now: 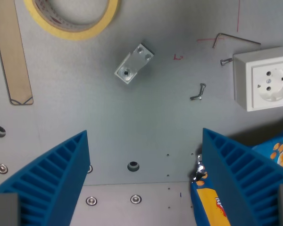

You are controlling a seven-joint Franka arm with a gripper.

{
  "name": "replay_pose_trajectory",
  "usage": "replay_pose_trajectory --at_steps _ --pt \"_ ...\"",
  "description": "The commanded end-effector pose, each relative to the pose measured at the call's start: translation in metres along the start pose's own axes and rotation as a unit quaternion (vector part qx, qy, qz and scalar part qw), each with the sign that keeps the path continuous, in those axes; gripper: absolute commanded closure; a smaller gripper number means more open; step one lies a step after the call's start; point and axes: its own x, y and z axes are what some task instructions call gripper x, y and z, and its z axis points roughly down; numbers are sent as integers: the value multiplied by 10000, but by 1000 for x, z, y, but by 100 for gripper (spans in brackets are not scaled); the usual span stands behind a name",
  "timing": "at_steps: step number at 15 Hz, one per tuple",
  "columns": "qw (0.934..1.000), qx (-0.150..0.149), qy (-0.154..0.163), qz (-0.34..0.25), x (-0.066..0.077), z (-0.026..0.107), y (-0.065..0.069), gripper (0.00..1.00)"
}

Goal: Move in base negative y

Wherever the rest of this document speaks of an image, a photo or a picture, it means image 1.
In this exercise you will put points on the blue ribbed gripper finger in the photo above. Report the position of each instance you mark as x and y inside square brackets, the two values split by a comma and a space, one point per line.
[54, 179]
[238, 174]

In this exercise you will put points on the recessed table bolt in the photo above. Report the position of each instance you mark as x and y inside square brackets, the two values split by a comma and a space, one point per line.
[1, 168]
[90, 168]
[91, 201]
[135, 199]

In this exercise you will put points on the blue peanut snack bag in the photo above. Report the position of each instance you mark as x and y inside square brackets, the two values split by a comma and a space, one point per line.
[210, 202]

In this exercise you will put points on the small metal screw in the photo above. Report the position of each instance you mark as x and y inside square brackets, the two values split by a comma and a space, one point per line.
[195, 97]
[202, 89]
[226, 61]

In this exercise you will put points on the flat wooden stick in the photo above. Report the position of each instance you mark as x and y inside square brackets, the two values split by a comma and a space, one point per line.
[11, 54]

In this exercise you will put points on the metal allen key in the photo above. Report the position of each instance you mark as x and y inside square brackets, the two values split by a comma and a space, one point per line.
[235, 38]

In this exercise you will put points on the yellow masking tape roll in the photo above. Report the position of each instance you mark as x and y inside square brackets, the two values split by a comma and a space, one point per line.
[61, 23]

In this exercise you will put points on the white wall power socket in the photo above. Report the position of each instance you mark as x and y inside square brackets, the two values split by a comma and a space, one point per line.
[264, 77]

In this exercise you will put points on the aluminium angle bracket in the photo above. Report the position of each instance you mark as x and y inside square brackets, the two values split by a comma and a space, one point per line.
[134, 63]

